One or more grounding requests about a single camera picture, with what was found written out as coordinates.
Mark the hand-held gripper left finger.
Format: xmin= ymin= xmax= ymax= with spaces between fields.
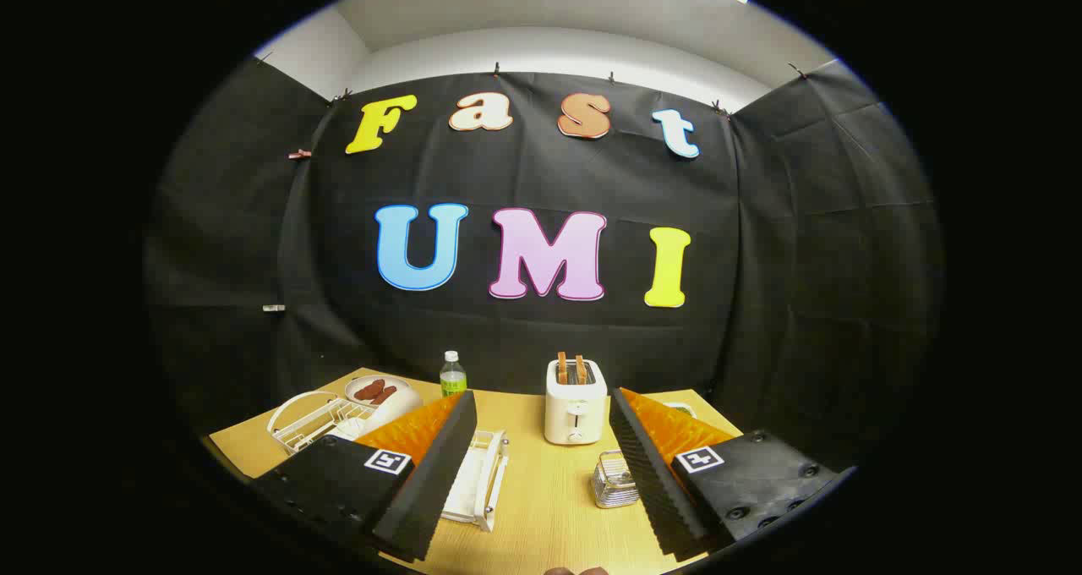
xmin=251 ymin=391 xmax=478 ymax=563

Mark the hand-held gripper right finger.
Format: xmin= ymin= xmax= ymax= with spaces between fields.
xmin=609 ymin=387 xmax=846 ymax=563

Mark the metal wire basket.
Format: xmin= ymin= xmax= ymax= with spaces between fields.
xmin=592 ymin=451 xmax=641 ymax=509

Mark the white wire dish rack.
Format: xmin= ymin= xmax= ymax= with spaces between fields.
xmin=267 ymin=392 xmax=510 ymax=532

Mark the small beige saucer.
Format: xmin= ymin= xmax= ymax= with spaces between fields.
xmin=345 ymin=375 xmax=413 ymax=405

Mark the white toaster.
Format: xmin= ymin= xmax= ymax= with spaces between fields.
xmin=544 ymin=359 xmax=609 ymax=446

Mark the black backdrop cloth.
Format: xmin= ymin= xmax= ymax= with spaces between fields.
xmin=144 ymin=57 xmax=945 ymax=474

